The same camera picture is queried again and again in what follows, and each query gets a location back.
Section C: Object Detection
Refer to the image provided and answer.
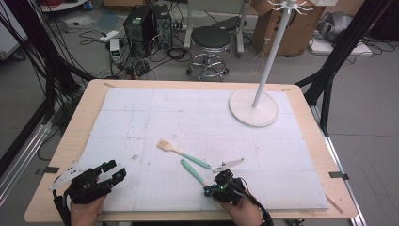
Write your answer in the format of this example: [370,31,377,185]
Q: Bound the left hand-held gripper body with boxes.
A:
[48,161,116,205]

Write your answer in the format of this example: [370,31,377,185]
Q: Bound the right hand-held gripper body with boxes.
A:
[212,157,250,205]

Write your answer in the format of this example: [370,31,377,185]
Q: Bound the wooden spatula teal handle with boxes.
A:
[157,139,213,170]
[179,158,210,187]

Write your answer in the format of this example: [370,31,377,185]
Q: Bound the white hook stand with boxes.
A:
[229,0,315,128]

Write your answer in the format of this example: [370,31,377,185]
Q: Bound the person's left hand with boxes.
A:
[69,194,108,226]

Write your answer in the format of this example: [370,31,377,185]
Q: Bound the person's right hand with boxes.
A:
[218,195,264,226]

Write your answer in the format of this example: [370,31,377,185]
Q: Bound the black tape piece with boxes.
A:
[35,166,60,176]
[328,171,350,181]

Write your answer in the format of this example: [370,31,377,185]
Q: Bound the white foam mat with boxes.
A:
[62,87,330,213]

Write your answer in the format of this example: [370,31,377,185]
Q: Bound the brown tape strip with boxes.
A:
[324,194,344,216]

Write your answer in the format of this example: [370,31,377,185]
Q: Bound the small device with green display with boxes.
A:
[108,38,123,64]

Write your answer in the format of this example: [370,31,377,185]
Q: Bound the white power strip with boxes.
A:
[99,29,120,43]

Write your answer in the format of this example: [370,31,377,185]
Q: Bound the black computer tower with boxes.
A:
[122,5,158,59]
[152,3,174,50]

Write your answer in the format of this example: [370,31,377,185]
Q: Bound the black round stool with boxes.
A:
[186,25,231,82]

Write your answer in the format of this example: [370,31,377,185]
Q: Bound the white cabinet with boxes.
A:
[0,12,28,61]

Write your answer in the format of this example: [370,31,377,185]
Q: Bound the black flat pad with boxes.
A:
[212,15,243,33]

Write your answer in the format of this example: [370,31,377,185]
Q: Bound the white round table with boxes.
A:
[37,0,89,13]

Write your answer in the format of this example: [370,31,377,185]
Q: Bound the cardboard box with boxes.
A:
[250,0,327,58]

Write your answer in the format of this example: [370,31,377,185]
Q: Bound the white flat panel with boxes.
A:
[309,37,375,57]

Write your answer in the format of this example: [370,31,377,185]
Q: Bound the grey bag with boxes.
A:
[316,10,354,43]

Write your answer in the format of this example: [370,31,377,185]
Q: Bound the left hand-held gripper cable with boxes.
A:
[52,189,72,226]

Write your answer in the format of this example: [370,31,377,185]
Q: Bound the hand-held gripper cable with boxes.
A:
[230,177,276,226]
[52,189,72,226]

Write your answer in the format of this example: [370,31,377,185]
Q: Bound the right hand-held gripper cable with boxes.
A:
[230,177,276,226]

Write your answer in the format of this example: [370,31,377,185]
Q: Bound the aluminium rail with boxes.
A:
[0,121,53,205]
[310,105,368,226]

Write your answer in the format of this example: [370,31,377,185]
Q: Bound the tangle of cables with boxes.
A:
[109,56,160,81]

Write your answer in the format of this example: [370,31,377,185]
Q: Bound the coiled black cable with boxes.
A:
[165,46,193,63]

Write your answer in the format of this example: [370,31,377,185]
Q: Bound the black frame stand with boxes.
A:
[0,0,96,126]
[295,0,393,137]

